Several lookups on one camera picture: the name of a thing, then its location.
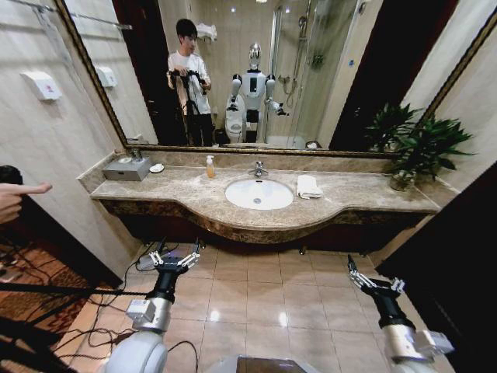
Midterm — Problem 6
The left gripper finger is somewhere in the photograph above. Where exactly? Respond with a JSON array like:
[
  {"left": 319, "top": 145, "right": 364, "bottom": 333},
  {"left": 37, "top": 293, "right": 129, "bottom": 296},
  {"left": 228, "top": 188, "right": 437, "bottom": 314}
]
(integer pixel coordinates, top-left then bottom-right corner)
[
  {"left": 177, "top": 237, "right": 202, "bottom": 270},
  {"left": 148, "top": 239, "right": 169, "bottom": 267}
]

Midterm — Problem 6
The brown marble vanity counter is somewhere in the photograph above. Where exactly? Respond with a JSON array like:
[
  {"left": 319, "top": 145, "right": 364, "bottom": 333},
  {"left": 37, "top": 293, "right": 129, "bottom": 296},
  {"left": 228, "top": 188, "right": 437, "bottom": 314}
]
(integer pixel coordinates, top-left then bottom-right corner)
[{"left": 76, "top": 149, "right": 461, "bottom": 246}]

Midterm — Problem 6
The white oval sink basin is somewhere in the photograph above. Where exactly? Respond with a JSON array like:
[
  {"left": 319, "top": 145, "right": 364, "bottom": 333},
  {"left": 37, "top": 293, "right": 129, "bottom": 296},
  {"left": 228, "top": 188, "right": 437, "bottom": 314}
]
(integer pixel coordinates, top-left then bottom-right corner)
[{"left": 224, "top": 177, "right": 295, "bottom": 211}]

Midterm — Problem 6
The folded white towel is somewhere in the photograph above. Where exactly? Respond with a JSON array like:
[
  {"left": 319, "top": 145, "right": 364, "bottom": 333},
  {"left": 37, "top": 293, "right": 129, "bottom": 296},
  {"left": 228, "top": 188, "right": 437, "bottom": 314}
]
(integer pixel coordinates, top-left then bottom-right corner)
[{"left": 296, "top": 174, "right": 325, "bottom": 200}]

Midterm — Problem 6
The chrome sink faucet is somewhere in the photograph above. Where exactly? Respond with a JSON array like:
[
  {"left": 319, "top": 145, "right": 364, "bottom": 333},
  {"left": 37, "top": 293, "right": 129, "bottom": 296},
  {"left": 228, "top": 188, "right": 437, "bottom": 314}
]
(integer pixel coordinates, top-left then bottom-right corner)
[{"left": 248, "top": 161, "right": 269, "bottom": 179}]

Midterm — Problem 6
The silver box on floor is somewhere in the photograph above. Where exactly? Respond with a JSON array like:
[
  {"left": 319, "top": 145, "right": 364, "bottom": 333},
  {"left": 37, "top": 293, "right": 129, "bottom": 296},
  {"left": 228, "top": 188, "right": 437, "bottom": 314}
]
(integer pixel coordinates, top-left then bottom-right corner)
[{"left": 135, "top": 254, "right": 161, "bottom": 271}]

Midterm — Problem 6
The grey tissue box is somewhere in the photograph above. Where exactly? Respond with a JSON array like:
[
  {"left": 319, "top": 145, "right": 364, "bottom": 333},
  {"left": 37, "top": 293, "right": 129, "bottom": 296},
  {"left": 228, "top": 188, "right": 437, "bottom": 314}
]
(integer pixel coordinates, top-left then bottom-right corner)
[{"left": 102, "top": 154, "right": 151, "bottom": 183}]

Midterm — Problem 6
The clear glass vase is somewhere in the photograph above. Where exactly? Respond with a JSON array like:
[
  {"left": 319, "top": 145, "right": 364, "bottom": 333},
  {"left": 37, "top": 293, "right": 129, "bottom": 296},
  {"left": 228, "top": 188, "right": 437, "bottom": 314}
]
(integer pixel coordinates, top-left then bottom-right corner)
[{"left": 389, "top": 169, "right": 419, "bottom": 192}]

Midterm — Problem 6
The black tripod pole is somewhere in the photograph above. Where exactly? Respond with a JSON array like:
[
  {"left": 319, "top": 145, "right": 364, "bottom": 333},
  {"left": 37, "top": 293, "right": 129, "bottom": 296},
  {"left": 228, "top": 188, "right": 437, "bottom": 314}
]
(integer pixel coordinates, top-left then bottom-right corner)
[{"left": 0, "top": 281, "right": 125, "bottom": 301}]

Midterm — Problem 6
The white robot front shell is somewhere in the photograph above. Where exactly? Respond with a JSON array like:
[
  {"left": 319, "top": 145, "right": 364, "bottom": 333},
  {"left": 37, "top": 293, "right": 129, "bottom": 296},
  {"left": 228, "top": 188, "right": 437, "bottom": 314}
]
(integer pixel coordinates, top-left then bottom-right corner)
[{"left": 203, "top": 354, "right": 311, "bottom": 373}]

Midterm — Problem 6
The patterned brown rug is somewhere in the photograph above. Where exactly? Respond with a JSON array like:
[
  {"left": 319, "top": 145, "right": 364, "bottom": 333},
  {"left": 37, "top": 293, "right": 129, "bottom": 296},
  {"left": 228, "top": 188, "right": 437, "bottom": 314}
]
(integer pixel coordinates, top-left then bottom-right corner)
[{"left": 0, "top": 239, "right": 117, "bottom": 373}]

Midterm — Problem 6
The green leafy plant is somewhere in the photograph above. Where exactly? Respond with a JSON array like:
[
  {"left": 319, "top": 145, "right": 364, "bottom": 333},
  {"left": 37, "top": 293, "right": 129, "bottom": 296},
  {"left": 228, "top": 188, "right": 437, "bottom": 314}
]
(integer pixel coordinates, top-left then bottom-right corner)
[{"left": 384, "top": 114, "right": 477, "bottom": 183}]

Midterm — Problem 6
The person's head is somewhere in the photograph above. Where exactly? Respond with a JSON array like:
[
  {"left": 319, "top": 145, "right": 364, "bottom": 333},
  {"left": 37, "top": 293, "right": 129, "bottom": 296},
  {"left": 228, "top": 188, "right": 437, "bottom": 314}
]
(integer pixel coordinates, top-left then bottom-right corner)
[{"left": 0, "top": 165, "right": 24, "bottom": 187}]

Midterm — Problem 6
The black floor cable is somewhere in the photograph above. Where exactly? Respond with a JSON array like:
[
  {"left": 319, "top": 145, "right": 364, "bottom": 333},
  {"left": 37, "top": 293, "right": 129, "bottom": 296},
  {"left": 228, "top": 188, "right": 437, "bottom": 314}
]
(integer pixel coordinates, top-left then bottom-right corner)
[
  {"left": 87, "top": 327, "right": 136, "bottom": 350},
  {"left": 166, "top": 340, "right": 200, "bottom": 373}
]

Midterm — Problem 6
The white wall dispenser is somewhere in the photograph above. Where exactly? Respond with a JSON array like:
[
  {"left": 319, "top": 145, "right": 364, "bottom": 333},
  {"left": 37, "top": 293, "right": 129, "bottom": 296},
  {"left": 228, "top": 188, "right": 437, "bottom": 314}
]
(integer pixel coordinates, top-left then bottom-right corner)
[{"left": 19, "top": 71, "right": 63, "bottom": 103}]

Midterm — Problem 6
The gold framed wall mirror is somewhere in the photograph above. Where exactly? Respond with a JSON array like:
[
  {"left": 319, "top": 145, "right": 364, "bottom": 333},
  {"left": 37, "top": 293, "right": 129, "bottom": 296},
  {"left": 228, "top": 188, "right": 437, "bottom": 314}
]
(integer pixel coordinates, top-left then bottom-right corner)
[{"left": 54, "top": 0, "right": 497, "bottom": 159}]

